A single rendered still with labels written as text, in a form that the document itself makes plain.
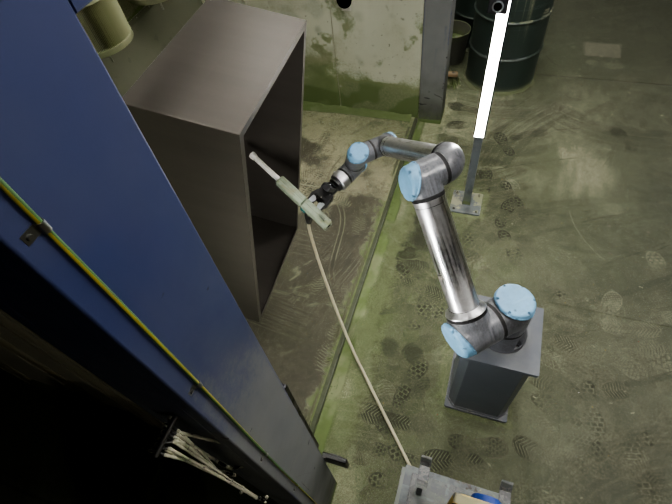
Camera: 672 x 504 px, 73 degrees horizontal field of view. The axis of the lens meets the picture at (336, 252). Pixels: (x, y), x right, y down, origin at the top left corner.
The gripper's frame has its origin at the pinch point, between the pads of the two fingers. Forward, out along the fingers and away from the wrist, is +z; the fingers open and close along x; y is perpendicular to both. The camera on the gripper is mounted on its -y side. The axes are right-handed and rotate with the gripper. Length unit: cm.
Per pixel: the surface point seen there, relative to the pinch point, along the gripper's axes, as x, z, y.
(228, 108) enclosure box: 19, 15, -79
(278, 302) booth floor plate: -9, 32, 83
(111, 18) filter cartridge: 136, -6, 0
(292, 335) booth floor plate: -29, 41, 73
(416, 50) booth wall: 44, -161, 74
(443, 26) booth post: 36, -171, 53
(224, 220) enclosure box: 9, 34, -42
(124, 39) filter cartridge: 132, -5, 10
